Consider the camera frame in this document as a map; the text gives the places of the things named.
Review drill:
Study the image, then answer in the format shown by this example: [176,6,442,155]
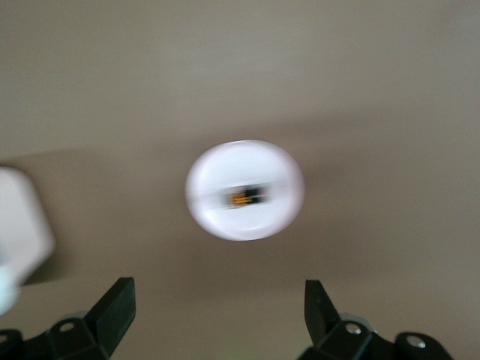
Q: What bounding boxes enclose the pink round plate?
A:
[184,139,305,242]

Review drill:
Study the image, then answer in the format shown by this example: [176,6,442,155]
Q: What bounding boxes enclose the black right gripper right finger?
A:
[295,279,451,360]

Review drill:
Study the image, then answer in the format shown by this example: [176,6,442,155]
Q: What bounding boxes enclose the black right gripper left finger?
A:
[0,277,136,360]

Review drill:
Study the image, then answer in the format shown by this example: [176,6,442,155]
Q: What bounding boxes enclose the orange black push-button switch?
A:
[220,183,271,209]

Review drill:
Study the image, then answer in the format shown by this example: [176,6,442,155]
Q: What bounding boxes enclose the white lunch box grey clips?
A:
[0,166,56,316]

